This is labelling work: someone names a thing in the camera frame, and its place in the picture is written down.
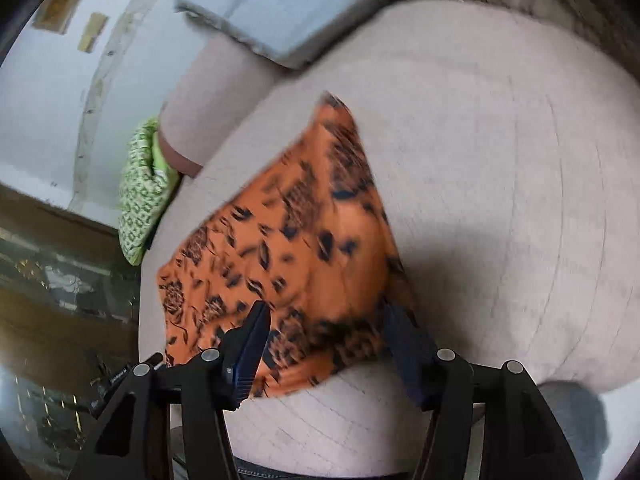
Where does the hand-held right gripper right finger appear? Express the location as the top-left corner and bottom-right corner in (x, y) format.
(383, 305), (583, 480)

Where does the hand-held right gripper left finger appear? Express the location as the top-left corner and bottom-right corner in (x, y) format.
(70, 301), (273, 480)

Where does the orange black floral blouse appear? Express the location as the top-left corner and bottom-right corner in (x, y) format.
(156, 91), (426, 400)

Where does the wooden cabinet glass door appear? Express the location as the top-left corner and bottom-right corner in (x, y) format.
(0, 182), (147, 463)

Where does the green checkered folded blanket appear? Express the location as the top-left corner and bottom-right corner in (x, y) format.
(117, 116), (182, 267)

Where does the person's right leg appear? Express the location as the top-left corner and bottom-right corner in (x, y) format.
(539, 380), (607, 463)

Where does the pink quilted bed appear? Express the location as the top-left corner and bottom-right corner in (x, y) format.
(137, 0), (632, 480)

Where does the pink brown bolster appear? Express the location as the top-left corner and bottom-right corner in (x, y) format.
(159, 35), (282, 179)

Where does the grey blue pillow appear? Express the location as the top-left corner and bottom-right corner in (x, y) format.
(172, 0), (407, 70)

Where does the yellow wall plate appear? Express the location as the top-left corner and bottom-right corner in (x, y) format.
(76, 12), (109, 54)
(34, 0), (72, 35)

